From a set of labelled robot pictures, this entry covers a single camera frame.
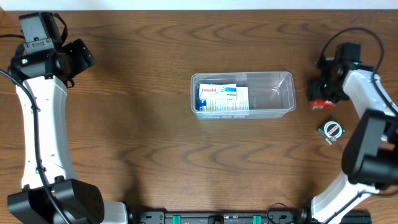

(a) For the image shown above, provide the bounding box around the dark green round-label box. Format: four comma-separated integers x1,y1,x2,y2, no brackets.
317,117,346,145

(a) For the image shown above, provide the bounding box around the white Panadol box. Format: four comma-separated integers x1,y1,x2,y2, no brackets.
198,84,237,100

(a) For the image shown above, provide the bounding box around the blue KoolFever box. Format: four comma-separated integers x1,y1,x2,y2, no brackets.
194,85,249,119

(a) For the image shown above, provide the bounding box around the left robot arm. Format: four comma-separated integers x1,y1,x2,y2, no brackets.
4,12,129,223

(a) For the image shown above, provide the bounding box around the clear plastic container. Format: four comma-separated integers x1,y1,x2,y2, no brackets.
190,72,296,119

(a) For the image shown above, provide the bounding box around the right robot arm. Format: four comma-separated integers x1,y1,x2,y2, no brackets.
300,42,397,223

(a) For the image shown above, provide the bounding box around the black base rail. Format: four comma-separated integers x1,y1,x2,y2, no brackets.
133,210,373,224

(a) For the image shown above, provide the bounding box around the red medicine box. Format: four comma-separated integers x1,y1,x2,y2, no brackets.
309,99,335,110

